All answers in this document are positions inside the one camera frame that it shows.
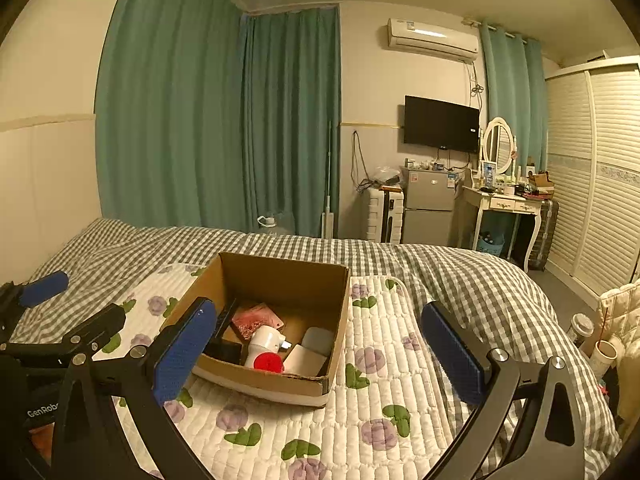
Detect narrow teal curtain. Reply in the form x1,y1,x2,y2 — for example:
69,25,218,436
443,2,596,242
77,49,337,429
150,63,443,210
480,22,548,171

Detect white flat mop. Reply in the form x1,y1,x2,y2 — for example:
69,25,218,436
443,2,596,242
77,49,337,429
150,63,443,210
320,121,341,239

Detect white ribbed suitcase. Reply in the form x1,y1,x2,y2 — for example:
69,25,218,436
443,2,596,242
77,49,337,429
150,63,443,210
366,187,405,243

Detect pink glitter wallet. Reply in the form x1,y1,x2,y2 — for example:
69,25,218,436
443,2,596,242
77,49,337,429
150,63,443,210
231,302,285,341

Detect grey checked duvet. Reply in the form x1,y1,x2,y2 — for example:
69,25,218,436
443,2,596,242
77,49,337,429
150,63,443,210
10,217,623,480

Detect white bottle with pink label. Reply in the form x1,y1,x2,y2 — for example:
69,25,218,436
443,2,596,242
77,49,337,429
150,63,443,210
244,325,288,373

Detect white power bank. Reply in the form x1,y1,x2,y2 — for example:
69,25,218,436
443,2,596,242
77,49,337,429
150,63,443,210
285,344,328,376

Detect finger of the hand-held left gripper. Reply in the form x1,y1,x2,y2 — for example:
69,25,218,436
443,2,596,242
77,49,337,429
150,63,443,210
0,304,127,367
0,271,70,311

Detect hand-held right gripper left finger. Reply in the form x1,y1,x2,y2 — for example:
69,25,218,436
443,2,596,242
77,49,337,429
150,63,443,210
50,296,218,480

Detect blue basket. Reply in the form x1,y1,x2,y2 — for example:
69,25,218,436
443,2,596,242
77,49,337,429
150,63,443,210
475,232,506,258

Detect black multi-port charger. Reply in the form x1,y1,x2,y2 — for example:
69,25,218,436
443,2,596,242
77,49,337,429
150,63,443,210
202,337,241,363

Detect dark suitcase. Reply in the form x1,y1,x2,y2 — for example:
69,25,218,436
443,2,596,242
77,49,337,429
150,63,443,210
525,197,560,272

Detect white louvred wardrobe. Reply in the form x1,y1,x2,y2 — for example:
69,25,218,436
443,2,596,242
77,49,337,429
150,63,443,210
542,57,640,298

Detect floral quilted mattress pad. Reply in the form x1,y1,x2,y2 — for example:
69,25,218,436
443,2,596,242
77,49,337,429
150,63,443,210
90,262,481,480

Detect white air conditioner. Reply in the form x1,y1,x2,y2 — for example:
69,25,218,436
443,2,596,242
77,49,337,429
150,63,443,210
387,17,480,64

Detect cream quilted jacket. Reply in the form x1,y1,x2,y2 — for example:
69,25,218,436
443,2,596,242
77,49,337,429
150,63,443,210
597,282,640,431

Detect small brown cardboard box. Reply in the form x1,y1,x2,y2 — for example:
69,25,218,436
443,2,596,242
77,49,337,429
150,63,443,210
527,172,556,196

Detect wide teal curtain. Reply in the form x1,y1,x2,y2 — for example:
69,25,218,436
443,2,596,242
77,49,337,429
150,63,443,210
94,0,251,231

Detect paper cup with lid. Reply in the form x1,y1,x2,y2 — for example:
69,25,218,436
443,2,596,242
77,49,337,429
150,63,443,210
567,312,595,346

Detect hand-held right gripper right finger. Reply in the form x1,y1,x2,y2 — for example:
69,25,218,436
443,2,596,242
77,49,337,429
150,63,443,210
421,301,586,480

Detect hanging wall cables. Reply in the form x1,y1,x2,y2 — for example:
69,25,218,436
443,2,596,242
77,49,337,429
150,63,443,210
351,130,373,191

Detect silver small fridge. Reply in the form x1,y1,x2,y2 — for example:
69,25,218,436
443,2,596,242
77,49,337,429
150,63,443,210
401,167,458,246

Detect white open cup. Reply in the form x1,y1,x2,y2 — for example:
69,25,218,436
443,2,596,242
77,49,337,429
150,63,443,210
590,340,621,376

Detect black wall television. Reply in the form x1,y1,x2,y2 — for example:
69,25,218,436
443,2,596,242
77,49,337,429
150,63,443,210
403,95,481,154

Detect white oval mirror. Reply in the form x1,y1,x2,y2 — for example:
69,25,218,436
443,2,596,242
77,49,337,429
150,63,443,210
481,116,516,173

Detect white cube charger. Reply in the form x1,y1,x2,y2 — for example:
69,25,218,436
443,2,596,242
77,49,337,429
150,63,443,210
302,326,335,356

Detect white dressing table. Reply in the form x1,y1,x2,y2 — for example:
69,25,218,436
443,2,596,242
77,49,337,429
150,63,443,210
460,182,546,271

